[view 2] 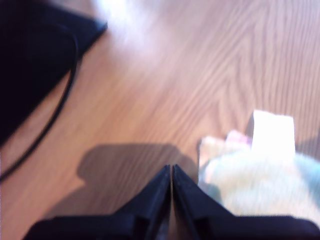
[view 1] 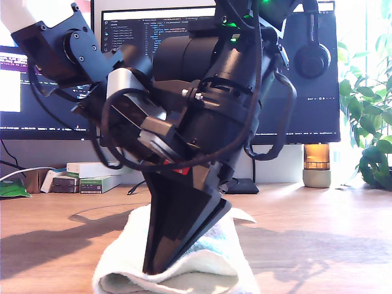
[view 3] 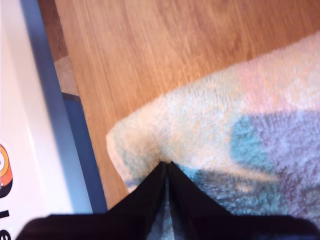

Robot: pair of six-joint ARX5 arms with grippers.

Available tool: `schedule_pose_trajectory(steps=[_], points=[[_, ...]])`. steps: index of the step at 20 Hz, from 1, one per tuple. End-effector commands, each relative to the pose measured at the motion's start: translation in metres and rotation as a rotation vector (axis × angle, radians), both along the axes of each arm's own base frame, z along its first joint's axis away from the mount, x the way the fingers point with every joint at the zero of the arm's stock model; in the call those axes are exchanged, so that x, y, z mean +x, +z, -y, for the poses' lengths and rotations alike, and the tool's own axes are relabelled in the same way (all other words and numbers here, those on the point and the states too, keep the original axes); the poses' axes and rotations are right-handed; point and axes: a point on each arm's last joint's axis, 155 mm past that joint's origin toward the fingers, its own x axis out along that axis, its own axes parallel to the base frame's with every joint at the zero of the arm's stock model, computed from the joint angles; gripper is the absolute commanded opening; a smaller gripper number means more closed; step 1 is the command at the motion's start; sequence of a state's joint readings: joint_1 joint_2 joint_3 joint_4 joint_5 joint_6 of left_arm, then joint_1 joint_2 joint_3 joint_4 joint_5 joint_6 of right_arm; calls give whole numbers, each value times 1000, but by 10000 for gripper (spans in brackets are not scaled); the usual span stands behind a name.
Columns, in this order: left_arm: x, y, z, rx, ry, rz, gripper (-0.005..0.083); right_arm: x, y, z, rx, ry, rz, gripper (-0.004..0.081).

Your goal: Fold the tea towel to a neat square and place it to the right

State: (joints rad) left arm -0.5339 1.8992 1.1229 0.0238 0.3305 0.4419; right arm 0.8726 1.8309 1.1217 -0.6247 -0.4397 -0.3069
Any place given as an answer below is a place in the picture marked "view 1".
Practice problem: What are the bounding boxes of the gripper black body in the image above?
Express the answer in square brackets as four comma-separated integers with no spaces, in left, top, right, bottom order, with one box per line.
[139,88,262,194]

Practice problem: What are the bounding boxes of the white pink tea towel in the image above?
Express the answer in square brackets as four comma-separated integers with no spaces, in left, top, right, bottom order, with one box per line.
[91,204,261,294]

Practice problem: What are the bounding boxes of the green and white box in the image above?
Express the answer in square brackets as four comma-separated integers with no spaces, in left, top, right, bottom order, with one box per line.
[78,175,123,195]

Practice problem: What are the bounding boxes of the black Huawei monitor with stand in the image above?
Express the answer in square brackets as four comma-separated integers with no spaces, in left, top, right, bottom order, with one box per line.
[100,2,341,195]

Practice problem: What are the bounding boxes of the long white box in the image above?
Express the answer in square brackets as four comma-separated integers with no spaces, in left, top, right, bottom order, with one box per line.
[66,161,132,179]

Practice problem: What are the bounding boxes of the amber glass jar, pale base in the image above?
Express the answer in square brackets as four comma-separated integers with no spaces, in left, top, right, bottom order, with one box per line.
[302,143,333,189]

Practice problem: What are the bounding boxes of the dark small box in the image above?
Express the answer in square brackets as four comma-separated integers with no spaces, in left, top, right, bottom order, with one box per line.
[51,177,79,194]

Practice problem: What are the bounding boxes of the black headphones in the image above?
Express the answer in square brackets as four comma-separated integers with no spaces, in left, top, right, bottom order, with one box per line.
[294,0,333,79]

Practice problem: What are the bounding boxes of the small white box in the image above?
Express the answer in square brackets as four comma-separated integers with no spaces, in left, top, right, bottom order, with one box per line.
[40,169,69,194]

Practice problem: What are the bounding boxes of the brown cardboard box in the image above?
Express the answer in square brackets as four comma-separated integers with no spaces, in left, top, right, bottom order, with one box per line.
[23,169,47,194]

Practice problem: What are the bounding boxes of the green leafy potted plant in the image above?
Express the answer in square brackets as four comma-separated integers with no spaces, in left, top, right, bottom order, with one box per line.
[336,0,392,191]

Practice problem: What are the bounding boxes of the black monitor with thin bezel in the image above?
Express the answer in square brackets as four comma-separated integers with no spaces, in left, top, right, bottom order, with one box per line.
[0,0,97,141]

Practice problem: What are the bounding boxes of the green plastic bag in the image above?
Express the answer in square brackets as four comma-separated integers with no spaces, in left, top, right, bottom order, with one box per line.
[0,179,33,199]

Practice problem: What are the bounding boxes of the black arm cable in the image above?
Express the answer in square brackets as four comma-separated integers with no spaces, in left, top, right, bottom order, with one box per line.
[26,59,96,132]
[243,70,298,162]

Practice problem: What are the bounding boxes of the thin black cable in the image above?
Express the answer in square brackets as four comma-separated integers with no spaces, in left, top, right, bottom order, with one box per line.
[0,139,27,172]

